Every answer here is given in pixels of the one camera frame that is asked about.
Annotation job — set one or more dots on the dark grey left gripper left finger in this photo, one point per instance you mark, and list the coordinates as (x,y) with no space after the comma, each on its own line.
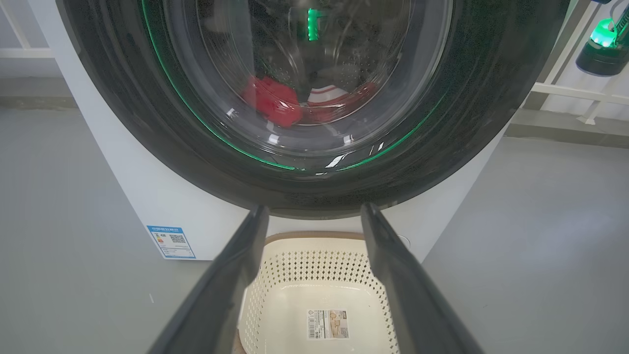
(221,295)

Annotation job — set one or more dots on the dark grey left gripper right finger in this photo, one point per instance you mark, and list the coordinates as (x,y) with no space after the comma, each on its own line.
(413,305)

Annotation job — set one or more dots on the dark round washing machine door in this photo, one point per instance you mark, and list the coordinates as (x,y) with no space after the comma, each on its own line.
(123,123)

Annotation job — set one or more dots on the paper label sticker in basket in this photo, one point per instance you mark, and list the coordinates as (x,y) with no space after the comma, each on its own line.
(328,323)

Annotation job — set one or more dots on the cream perforated laundry basket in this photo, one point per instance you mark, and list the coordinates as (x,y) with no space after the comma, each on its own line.
(314,295)

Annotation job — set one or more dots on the white washing machine body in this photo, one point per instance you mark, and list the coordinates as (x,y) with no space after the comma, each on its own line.
(147,196)

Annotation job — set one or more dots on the blue energy label sticker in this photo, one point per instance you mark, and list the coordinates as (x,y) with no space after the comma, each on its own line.
(172,242)

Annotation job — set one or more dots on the white railing fence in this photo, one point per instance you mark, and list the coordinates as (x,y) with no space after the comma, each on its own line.
(24,52)
(565,91)

